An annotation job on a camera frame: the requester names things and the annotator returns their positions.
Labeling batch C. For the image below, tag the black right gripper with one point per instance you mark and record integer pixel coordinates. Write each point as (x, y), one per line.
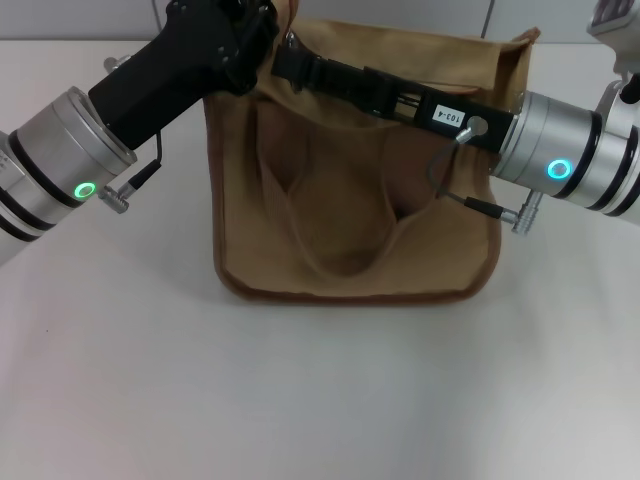
(480, 132)

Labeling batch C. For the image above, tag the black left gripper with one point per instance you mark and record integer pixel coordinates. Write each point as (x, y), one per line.
(165, 75)

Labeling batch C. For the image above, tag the silver zipper pull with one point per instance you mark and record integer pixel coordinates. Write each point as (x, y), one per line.
(291, 39)

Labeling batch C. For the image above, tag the khaki canvas food bag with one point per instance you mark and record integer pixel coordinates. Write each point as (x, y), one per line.
(350, 210)

